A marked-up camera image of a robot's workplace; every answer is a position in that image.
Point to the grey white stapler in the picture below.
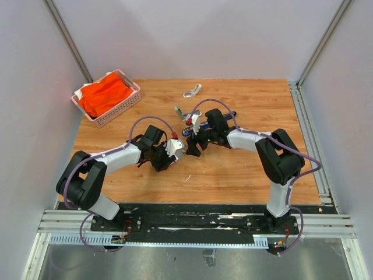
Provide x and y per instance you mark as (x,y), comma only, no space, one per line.
(185,116)

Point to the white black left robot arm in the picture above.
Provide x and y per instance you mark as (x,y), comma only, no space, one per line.
(82,181)

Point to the grey slotted cable duct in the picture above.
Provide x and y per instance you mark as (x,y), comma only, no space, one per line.
(112,241)

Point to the orange cloth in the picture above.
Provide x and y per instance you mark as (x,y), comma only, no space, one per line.
(100,97)

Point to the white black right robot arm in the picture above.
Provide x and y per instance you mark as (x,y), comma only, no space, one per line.
(277,153)

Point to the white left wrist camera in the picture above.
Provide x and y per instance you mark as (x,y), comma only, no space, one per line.
(173,145)

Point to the left aluminium frame post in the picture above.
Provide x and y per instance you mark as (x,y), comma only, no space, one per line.
(64,32)

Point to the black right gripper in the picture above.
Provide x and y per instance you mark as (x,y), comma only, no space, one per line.
(192,141)

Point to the aluminium frame post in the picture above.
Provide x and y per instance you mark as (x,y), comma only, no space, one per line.
(64,32)
(326,37)

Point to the right aluminium frame post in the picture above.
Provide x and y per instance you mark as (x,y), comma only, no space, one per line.
(326,37)

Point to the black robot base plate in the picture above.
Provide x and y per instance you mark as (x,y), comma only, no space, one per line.
(193,222)

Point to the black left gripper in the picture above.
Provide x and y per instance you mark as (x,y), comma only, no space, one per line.
(163,164)

